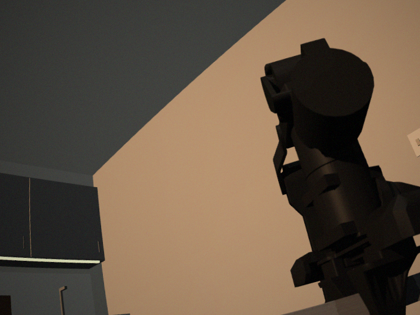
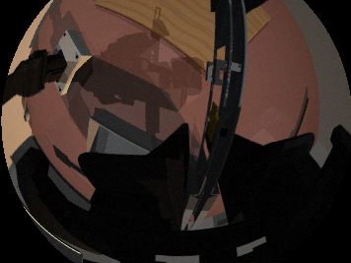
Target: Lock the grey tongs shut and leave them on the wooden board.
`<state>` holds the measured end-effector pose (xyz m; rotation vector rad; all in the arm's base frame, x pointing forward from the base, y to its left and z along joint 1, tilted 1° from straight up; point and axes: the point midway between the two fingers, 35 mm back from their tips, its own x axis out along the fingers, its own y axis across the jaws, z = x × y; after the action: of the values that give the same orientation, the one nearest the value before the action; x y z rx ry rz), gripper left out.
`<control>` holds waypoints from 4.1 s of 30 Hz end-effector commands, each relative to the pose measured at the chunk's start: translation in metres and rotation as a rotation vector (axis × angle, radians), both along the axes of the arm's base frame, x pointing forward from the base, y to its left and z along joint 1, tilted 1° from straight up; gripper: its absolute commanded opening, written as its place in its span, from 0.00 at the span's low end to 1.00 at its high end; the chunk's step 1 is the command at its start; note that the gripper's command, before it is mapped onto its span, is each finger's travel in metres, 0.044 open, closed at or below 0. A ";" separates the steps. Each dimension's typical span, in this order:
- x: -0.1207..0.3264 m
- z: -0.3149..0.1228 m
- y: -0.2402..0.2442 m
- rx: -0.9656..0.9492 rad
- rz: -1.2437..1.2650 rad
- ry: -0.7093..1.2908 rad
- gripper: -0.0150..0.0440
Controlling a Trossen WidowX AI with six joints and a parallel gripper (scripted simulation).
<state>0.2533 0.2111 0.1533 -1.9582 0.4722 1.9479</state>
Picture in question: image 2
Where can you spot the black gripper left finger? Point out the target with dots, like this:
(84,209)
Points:
(161,173)

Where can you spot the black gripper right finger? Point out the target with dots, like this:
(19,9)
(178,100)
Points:
(248,166)

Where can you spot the rectangular grey tin with tan rim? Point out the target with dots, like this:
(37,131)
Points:
(110,135)

